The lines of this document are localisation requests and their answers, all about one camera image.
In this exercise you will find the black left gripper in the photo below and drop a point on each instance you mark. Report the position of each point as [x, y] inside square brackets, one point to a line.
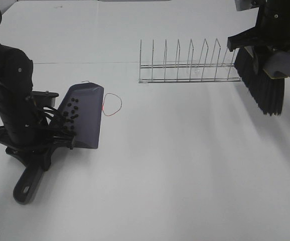
[25, 131]

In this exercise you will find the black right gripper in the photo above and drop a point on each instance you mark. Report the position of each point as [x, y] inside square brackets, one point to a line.
[271, 32]

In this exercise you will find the pile of coffee beans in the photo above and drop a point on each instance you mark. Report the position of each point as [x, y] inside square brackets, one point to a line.
[69, 109]

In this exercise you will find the grey brush black bristles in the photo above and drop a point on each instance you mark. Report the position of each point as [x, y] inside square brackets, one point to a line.
[268, 85]

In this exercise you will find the grey plastic dustpan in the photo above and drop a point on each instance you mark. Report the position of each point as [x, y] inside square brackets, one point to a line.
[90, 97]

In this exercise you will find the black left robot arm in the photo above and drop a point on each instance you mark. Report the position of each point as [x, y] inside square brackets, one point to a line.
[17, 68]

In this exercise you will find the grey camera on left wrist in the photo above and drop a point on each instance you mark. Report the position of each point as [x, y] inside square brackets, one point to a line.
[43, 98]

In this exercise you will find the metal wire dish rack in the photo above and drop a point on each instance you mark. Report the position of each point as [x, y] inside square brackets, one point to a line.
[205, 64]

